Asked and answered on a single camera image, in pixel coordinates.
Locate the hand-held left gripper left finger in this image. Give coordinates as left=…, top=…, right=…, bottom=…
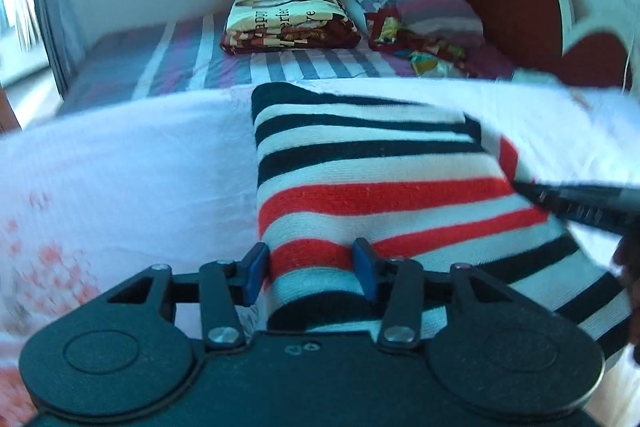
left=106, top=242, right=271, bottom=351

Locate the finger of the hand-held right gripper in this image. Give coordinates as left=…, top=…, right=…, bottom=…
left=514, top=181, right=640, bottom=236

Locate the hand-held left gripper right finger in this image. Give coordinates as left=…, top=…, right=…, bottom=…
left=352, top=237, right=522, bottom=351

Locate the red black striped white sweater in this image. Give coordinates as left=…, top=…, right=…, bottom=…
left=250, top=82, right=633, bottom=360

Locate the red heart-shaped headboard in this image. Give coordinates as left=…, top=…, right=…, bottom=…
left=430, top=0, right=634, bottom=90

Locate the purple striped bedsheet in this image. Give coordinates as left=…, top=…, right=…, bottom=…
left=56, top=11, right=517, bottom=116

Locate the colourful printed red cloth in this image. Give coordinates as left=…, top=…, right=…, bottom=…
left=366, top=6, right=472, bottom=78

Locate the folded printed blanket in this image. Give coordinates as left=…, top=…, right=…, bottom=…
left=221, top=0, right=362, bottom=56

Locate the wooden door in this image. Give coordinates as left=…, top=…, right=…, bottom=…
left=0, top=86, right=22, bottom=136

